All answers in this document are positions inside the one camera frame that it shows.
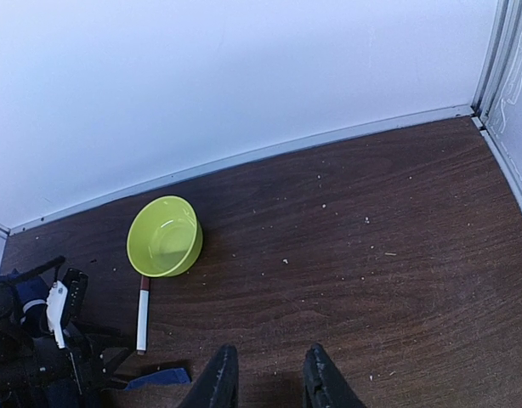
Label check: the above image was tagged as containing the right aluminium corner post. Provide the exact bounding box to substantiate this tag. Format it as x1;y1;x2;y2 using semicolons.
472;0;522;127

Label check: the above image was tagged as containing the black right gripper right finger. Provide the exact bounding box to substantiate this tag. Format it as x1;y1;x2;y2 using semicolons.
303;343;366;408

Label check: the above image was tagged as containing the navy blue student backpack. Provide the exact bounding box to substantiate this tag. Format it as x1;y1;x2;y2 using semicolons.
0;269;192;408

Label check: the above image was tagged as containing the white red marker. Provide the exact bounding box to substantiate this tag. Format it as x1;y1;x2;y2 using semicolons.
136;275;150;355

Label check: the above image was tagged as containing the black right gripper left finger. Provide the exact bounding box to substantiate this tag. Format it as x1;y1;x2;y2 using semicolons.
182;344;239;408

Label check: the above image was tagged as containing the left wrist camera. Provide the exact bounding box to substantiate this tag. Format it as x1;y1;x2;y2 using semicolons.
46;268;88;349

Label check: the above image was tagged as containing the lime green bowl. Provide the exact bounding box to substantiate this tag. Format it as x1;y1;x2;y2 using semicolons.
127;195;203;279

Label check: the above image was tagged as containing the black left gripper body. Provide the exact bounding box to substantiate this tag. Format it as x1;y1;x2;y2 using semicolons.
64;322;132;395

